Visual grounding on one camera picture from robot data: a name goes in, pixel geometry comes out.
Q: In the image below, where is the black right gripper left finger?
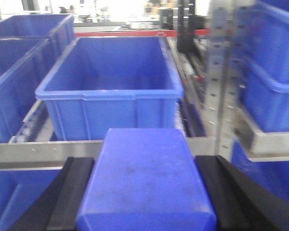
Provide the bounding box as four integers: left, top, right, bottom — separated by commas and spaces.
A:
8, 157, 94, 231

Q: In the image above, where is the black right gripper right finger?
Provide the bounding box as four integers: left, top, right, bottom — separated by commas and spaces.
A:
195, 155, 287, 231

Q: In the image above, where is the blue bottle without cap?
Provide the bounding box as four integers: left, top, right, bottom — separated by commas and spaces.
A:
77, 128, 217, 231

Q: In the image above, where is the blue bin lower left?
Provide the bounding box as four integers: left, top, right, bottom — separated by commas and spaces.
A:
0, 169, 60, 231

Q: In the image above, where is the blue bin lower right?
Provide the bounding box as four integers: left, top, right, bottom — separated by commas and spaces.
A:
231, 141, 289, 202

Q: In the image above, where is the blue target bin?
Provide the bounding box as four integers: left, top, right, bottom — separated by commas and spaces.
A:
35, 37, 184, 141

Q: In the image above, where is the blue bin left neighbour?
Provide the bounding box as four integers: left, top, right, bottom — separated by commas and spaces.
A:
0, 38, 55, 143

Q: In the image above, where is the blue bin neighbour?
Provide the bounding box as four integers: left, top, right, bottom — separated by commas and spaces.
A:
0, 38, 55, 143
238, 0, 289, 132

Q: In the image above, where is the blue bin right neighbour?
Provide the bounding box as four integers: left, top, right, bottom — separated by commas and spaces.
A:
238, 0, 289, 132

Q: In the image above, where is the blue bin back left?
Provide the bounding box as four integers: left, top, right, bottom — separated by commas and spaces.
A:
0, 13, 76, 53

